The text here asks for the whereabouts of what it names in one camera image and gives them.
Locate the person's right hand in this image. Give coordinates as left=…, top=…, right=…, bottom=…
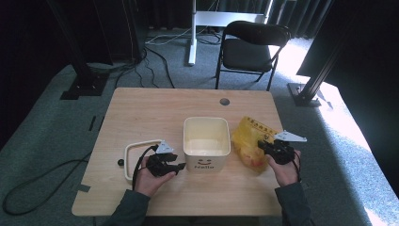
left=266, top=150, right=303, bottom=188

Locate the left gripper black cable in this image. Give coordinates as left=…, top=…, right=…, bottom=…
left=132, top=144, right=159, bottom=191

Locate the grey curtain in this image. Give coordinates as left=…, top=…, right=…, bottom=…
left=215, top=0, right=333, bottom=40

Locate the black metal stand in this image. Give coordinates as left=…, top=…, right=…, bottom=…
left=287, top=18, right=359, bottom=107
left=46, top=0, right=110, bottom=101

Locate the black floor cable loop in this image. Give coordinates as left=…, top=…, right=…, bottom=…
left=2, top=152, right=93, bottom=217

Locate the white plastic trash bin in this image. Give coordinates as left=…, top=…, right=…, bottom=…
left=183, top=116, right=231, bottom=173

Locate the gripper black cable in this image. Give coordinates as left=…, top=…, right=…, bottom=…
left=293, top=150, right=303, bottom=184
left=132, top=144, right=159, bottom=191

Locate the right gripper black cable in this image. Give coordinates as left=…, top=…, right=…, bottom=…
left=293, top=150, right=303, bottom=184

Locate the white floor cable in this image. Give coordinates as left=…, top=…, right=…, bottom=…
left=145, top=27, right=193, bottom=45

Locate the person's left hand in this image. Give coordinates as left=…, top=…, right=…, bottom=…
left=135, top=154, right=177, bottom=198

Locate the white desk frame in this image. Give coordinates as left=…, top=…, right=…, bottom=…
left=187, top=0, right=274, bottom=67

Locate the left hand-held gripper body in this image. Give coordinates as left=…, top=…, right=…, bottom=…
left=146, top=139, right=175, bottom=177

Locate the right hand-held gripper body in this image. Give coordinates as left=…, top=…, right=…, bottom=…
left=266, top=130, right=308, bottom=166

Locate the black folding chair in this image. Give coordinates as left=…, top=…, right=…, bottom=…
left=215, top=20, right=292, bottom=92

